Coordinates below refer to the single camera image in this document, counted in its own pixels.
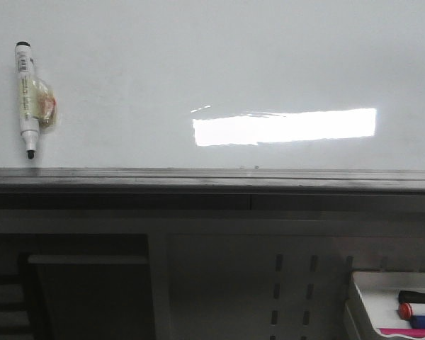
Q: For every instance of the white glossy whiteboard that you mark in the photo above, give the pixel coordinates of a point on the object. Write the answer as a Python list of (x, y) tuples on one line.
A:
[(220, 84)]

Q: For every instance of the black marker cap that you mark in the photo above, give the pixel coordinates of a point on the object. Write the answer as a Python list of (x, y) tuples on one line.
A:
[(412, 297)]

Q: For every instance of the white black whiteboard marker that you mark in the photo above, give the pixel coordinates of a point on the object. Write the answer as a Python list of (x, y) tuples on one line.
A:
[(37, 106)]

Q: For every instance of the grey whiteboard ledge tray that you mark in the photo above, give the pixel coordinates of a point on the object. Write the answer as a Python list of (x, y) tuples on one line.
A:
[(220, 180)]

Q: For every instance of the white plastic storage bin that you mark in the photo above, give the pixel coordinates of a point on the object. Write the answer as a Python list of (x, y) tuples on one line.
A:
[(373, 303)]

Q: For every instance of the white pegboard panel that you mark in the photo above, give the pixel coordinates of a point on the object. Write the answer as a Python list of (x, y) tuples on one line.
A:
[(242, 286)]

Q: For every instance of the red capped marker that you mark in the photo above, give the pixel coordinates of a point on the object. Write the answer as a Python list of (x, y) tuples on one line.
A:
[(409, 310)]

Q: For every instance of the dark cabinet with shelf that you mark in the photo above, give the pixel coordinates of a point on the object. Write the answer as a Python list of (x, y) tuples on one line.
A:
[(79, 286)]

